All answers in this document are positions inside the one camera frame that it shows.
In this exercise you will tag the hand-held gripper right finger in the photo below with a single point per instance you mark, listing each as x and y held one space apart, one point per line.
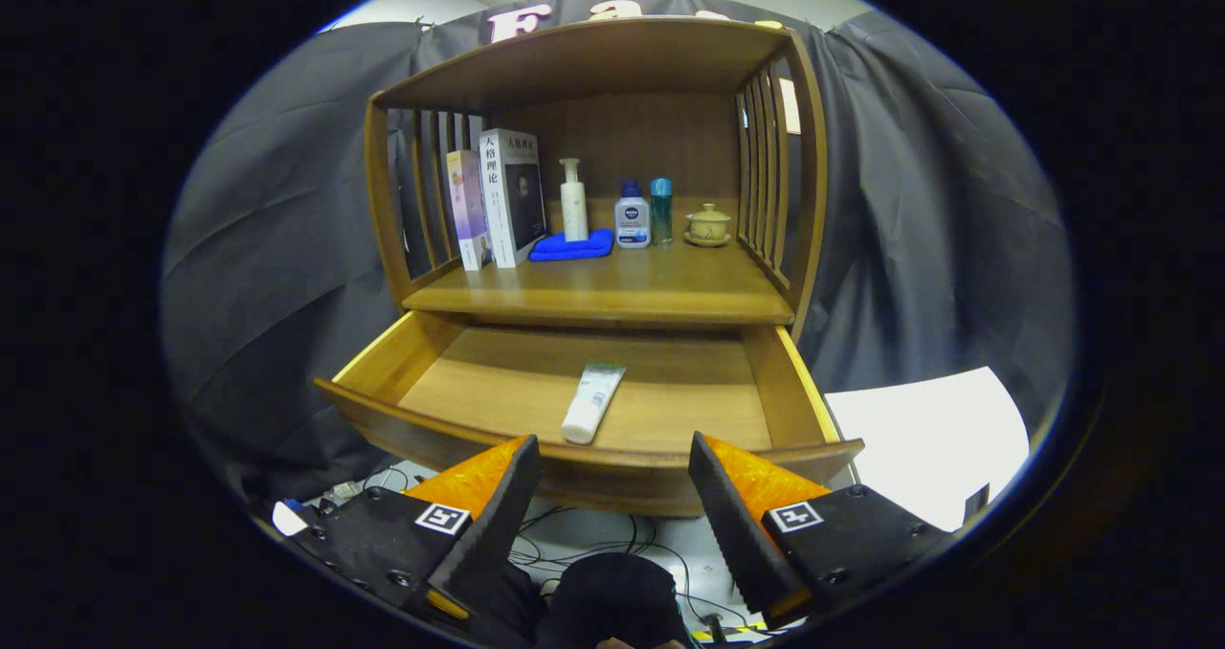
732 525

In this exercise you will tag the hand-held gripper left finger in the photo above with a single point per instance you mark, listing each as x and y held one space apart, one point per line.
493 515

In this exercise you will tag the wooden drawer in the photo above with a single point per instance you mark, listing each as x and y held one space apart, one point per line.
507 381

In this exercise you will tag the white squeeze tube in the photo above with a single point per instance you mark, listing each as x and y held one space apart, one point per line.
589 405

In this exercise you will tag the white board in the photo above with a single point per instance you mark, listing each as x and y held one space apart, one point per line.
919 438

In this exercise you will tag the blue folded cloth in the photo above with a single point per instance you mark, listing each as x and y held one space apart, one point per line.
574 247

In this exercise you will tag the beige lidded teacup with saucer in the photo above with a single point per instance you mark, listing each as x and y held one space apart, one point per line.
708 223

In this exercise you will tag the pink purple book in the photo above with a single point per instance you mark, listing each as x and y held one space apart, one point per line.
468 209

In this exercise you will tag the white thick book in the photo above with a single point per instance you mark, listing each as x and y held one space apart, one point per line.
512 199

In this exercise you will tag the white pump bottle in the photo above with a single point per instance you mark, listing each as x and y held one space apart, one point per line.
573 209

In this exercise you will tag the white bottle with blue cap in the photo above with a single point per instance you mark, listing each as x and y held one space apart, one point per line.
632 223

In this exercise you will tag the teal slim bottle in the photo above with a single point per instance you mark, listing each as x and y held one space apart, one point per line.
661 213

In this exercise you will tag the black backdrop cloth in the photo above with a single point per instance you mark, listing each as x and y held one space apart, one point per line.
287 199

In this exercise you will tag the wooden cabinet frame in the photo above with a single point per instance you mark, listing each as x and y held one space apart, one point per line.
593 55

